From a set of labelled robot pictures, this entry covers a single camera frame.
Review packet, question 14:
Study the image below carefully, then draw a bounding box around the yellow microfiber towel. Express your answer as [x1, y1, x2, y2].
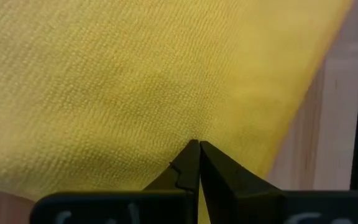
[0, 0, 356, 224]

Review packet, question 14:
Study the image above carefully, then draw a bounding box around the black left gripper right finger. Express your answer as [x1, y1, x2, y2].
[199, 140, 287, 224]

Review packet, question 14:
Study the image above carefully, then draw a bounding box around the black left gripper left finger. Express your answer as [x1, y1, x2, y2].
[143, 139, 201, 224]

